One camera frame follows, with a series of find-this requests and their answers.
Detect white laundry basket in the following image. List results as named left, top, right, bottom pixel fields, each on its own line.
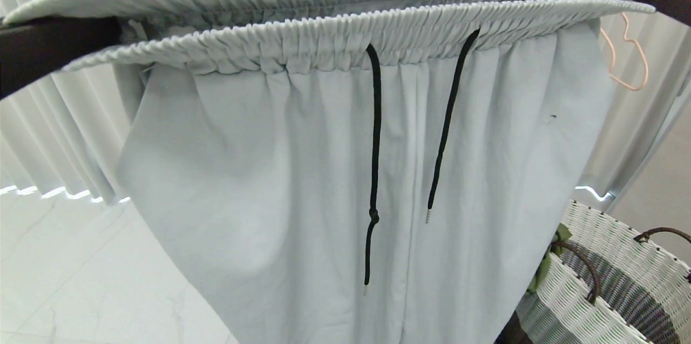
left=513, top=199, right=691, bottom=344

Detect pale grey shorts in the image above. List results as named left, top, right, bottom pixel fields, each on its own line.
left=3, top=0, right=683, bottom=344

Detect pink clothes hanger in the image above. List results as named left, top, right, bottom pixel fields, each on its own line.
left=599, top=12, right=649, bottom=92

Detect green garment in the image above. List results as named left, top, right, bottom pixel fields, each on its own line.
left=526, top=224, right=573, bottom=295

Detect white curtain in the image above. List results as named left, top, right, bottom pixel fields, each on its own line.
left=0, top=0, right=691, bottom=212

